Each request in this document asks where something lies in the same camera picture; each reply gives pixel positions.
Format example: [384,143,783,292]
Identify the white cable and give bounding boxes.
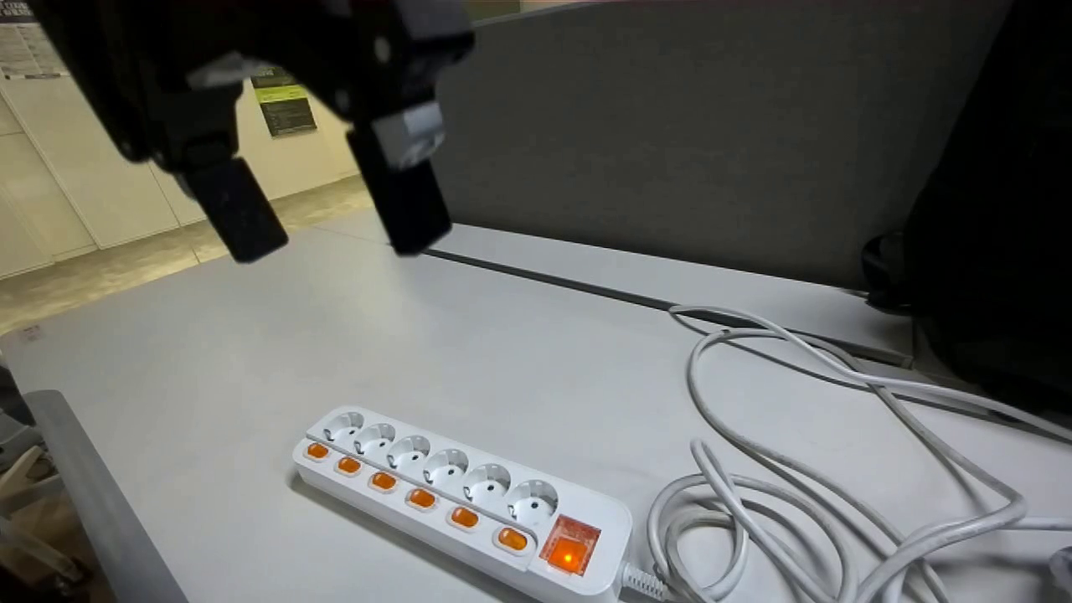
[620,303,1072,603]

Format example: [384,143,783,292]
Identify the white paper notice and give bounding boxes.
[0,0,70,81]

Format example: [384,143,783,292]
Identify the green and black poster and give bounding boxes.
[250,67,319,138]

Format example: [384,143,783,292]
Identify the white power strip orange switches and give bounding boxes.
[291,405,634,603]

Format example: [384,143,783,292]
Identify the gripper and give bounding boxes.
[29,0,354,265]

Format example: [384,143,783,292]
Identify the grey desk partition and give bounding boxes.
[429,0,1016,291]

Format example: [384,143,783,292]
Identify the black office chair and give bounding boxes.
[861,0,1072,416]

